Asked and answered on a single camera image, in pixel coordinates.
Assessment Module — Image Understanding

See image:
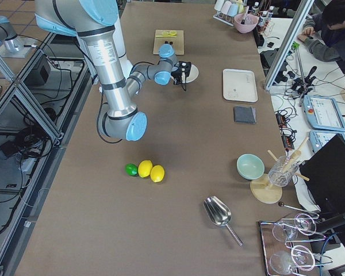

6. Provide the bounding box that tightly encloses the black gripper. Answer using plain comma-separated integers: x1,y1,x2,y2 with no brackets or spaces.
172,61,191,85

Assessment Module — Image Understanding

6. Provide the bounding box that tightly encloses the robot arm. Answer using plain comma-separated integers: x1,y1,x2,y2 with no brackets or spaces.
0,16,30,58
35,1,192,141

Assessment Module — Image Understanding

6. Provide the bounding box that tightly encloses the cream rabbit tray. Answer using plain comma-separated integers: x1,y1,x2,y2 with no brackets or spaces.
223,68,258,103

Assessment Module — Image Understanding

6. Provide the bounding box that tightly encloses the cream round plate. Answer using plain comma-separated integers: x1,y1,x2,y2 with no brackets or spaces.
182,64,199,83

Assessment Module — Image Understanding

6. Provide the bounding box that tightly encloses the wooden cutting board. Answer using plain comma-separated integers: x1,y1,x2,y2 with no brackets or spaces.
153,29,185,55

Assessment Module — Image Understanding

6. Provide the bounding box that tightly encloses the grey folded cloth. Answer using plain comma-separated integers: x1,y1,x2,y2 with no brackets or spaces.
233,106,256,124

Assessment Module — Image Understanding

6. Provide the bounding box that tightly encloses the white cup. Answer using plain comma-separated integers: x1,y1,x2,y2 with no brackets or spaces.
214,0,225,12

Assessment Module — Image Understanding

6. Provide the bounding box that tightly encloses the pink bowl with ice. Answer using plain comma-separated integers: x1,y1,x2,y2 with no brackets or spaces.
234,13,259,33

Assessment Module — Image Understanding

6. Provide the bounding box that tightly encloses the light blue cup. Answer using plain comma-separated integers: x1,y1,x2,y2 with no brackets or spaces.
228,3,239,17

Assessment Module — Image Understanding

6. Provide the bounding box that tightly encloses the pink cup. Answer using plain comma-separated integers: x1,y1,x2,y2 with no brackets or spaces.
221,1,232,16

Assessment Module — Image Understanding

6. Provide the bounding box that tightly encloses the yellow cup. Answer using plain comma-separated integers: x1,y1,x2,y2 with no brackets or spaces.
236,0,245,14

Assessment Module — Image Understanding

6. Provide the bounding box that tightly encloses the green lime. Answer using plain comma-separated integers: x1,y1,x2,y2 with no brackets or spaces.
124,163,138,177

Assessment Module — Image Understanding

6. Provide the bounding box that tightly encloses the steel muddler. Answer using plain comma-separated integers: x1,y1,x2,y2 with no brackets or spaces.
241,6,250,25

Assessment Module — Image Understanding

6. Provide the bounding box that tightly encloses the green bowl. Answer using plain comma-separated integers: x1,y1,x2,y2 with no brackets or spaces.
236,154,265,180

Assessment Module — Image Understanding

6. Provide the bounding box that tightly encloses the reacher grabber tool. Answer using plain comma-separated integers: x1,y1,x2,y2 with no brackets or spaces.
292,42,308,107

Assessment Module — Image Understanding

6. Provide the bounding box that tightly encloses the steel scoop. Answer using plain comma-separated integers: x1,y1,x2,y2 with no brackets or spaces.
203,195,243,247

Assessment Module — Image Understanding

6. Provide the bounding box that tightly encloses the wooden glass stand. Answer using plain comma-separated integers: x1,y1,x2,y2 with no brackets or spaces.
250,137,309,204

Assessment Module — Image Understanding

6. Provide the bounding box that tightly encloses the clear textured glass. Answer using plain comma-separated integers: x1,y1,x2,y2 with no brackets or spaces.
268,156,299,187

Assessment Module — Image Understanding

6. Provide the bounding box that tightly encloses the blue teach pendant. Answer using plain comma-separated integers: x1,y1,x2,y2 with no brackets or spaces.
302,95,345,132
308,130,338,153

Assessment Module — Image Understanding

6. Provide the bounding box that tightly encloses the seated person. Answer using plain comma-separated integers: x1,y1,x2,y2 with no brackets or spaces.
297,0,345,75

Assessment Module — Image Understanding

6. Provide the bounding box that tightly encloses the black monitor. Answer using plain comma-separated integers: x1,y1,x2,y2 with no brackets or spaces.
300,134,345,213

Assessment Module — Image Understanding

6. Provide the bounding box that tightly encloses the wine glass rack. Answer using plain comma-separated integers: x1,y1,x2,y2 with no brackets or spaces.
258,213,333,275

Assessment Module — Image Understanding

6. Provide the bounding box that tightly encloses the white wire cup rack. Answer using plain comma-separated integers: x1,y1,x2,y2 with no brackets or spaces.
213,11,233,25

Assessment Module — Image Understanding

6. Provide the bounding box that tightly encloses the aluminium frame post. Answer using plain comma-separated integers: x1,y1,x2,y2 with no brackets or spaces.
264,0,314,92

